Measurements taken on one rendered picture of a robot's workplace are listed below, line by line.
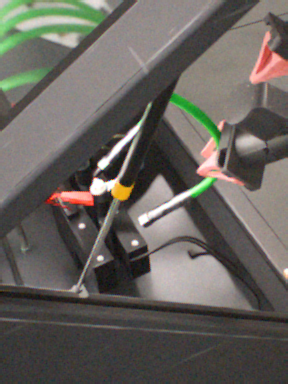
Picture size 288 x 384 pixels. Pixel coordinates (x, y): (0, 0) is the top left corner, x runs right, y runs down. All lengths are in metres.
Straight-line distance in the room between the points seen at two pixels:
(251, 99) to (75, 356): 0.37
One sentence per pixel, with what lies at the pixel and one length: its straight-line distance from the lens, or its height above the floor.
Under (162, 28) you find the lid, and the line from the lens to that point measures 0.77.
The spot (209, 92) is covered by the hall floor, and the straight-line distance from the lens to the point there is 3.14.
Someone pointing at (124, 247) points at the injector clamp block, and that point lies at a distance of 1.48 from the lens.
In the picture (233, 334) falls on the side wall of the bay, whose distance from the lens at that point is 1.20.
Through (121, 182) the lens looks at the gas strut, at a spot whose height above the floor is 1.48.
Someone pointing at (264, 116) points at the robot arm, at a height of 1.39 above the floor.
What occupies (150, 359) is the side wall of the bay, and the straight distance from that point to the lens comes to 1.14.
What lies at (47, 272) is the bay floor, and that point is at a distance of 1.65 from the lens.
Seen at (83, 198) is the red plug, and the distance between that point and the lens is 1.42.
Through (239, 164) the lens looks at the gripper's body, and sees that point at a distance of 1.18.
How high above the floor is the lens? 2.15
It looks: 49 degrees down
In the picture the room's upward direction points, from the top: 8 degrees counter-clockwise
